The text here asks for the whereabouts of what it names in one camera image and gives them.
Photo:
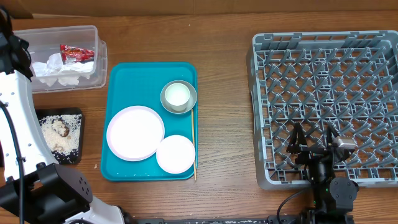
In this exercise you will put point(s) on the white napkin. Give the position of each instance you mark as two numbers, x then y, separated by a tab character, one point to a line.
66	74

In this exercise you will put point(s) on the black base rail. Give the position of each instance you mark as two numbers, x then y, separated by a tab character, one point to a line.
269	220

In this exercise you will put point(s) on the rice food scraps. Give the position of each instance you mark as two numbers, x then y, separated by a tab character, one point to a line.
66	150

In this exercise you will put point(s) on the black tray bin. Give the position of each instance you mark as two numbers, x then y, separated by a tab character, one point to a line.
45	112

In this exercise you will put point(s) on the red snack wrapper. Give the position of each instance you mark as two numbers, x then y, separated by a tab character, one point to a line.
71	54

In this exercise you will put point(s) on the clear plastic bin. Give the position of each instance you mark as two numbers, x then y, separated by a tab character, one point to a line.
45	42

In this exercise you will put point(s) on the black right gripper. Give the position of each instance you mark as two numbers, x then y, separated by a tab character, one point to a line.
296	144

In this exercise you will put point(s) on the brown food chunk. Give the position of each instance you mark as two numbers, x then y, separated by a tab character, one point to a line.
61	128

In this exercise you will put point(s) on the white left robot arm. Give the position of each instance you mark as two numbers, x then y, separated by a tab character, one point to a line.
38	189

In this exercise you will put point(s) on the grey dish rack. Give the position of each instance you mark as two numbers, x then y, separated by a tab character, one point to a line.
347	80

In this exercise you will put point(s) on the grey bowl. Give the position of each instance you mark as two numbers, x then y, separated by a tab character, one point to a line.
192	100

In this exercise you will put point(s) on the teal serving tray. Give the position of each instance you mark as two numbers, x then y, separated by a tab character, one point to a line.
140	84

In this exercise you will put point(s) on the large pink plate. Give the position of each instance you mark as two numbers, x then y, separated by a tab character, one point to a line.
134	133

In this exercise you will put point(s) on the cream cup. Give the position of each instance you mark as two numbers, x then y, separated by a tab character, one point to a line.
176	97

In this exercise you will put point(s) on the small white plate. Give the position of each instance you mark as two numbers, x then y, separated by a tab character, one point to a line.
175	154

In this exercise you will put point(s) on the wooden chopstick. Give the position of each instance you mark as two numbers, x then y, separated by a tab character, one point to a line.
194	146

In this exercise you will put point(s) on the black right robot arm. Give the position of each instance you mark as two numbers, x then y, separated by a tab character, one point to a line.
333	197

